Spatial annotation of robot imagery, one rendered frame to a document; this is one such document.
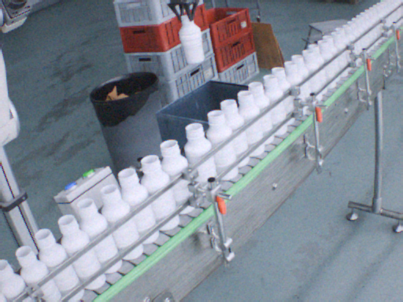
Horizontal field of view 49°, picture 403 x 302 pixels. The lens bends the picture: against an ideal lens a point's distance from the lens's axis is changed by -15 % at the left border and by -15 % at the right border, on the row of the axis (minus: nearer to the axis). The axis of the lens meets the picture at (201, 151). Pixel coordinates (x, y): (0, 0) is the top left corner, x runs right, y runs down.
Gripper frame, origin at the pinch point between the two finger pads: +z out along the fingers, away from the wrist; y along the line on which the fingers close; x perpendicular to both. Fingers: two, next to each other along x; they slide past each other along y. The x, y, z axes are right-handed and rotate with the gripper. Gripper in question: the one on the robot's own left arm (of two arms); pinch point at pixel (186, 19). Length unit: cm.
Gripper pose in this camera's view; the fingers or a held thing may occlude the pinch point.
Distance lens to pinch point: 158.0
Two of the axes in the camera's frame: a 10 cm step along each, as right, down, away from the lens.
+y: -8.0, -1.6, 5.8
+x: -5.8, 4.5, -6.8
